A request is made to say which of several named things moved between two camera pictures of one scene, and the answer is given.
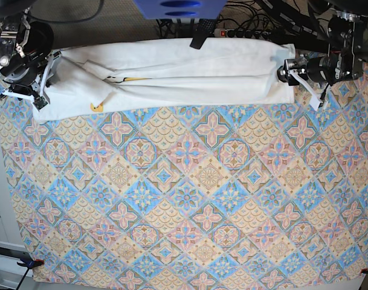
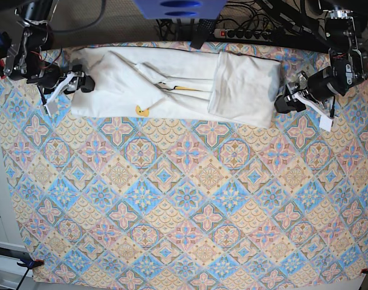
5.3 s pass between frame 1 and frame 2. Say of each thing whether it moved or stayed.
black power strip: stayed
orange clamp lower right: stayed
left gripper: moved
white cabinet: stayed
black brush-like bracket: stayed
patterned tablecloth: stayed
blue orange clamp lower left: stayed
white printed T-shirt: moved
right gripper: moved
